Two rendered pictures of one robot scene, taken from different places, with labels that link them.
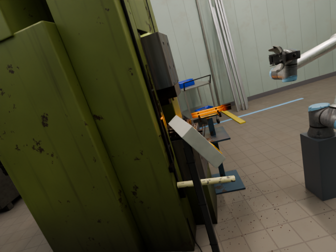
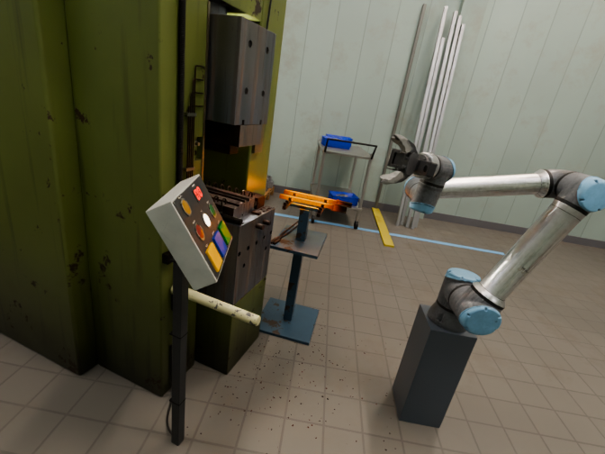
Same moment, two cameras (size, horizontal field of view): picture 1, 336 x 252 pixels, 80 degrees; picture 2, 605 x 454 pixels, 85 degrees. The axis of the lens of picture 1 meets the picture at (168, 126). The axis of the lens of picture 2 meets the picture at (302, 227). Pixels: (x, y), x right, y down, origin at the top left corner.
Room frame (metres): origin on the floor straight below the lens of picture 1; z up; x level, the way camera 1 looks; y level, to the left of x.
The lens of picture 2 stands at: (0.12, -0.50, 1.52)
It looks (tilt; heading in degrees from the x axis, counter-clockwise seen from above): 21 degrees down; 1
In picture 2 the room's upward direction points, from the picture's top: 9 degrees clockwise
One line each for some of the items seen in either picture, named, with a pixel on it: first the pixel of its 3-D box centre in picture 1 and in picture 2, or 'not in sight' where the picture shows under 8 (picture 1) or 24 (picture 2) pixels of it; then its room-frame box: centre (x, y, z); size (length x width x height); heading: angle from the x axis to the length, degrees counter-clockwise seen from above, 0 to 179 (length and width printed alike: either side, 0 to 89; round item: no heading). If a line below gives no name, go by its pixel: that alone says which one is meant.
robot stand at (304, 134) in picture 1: (322, 163); (429, 366); (1.55, -1.26, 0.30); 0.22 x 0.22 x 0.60; 89
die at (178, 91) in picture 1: (154, 94); (212, 127); (1.75, 0.03, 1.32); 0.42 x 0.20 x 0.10; 73
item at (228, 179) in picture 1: (205, 181); (214, 304); (1.33, -0.15, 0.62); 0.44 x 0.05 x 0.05; 73
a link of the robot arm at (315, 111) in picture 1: (320, 114); (459, 288); (1.54, -1.26, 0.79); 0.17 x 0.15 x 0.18; 1
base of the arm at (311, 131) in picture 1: (320, 128); (449, 311); (1.55, -1.26, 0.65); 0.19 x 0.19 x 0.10
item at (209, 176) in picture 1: (185, 193); (208, 307); (1.81, 0.02, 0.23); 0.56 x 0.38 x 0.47; 73
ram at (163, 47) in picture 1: (147, 66); (221, 73); (1.79, 0.02, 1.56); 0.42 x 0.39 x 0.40; 73
